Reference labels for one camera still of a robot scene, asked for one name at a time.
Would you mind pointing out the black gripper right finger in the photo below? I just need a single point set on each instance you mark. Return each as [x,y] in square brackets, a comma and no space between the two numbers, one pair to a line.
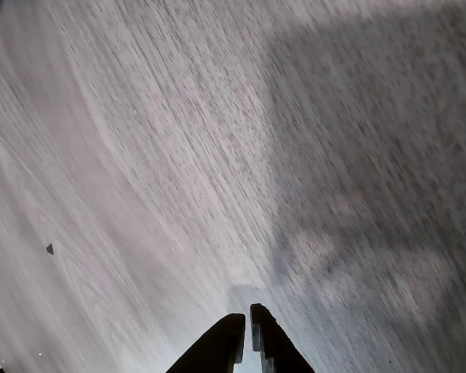
[275,346]

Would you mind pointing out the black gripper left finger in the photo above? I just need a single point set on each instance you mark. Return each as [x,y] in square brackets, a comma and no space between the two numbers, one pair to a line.
[217,346]

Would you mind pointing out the small black fragment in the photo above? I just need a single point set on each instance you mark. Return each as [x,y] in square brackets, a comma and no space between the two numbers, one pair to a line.
[50,249]

